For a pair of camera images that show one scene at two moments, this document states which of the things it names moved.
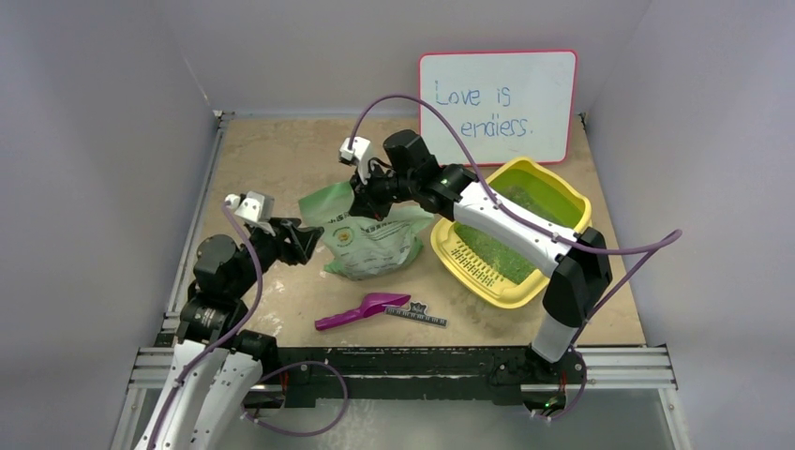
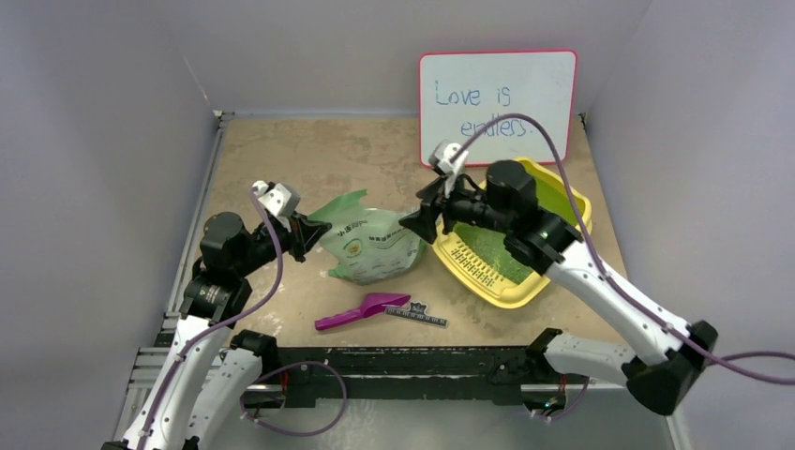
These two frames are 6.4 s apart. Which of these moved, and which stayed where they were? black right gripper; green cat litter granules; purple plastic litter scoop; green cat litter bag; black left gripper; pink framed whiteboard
Moved: green cat litter bag; black right gripper
Stayed: pink framed whiteboard; black left gripper; purple plastic litter scoop; green cat litter granules
